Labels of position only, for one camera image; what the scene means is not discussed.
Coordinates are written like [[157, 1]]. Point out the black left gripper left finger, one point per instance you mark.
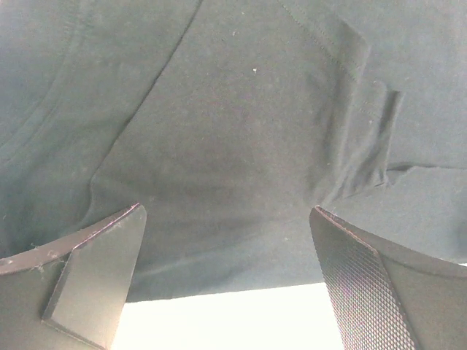
[[70, 293]]

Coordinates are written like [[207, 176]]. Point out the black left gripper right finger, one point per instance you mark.
[[387, 296]]

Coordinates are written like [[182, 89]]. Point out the black t shirt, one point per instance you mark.
[[229, 121]]

